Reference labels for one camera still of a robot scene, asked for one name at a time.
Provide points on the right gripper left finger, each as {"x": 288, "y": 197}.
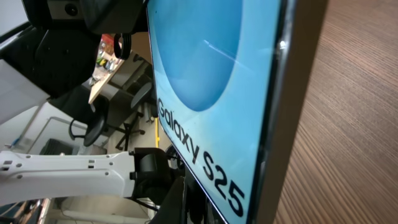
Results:
{"x": 171, "y": 210}

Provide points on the Galaxy S25 smartphone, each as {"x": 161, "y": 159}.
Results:
{"x": 213, "y": 63}

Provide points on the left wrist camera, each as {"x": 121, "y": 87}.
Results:
{"x": 65, "y": 9}

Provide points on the cluttered background desk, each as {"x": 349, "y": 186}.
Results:
{"x": 106, "y": 66}

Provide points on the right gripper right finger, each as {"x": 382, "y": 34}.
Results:
{"x": 211, "y": 216}

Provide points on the black office chair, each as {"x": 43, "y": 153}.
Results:
{"x": 94, "y": 116}

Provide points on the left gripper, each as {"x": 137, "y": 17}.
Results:
{"x": 115, "y": 16}

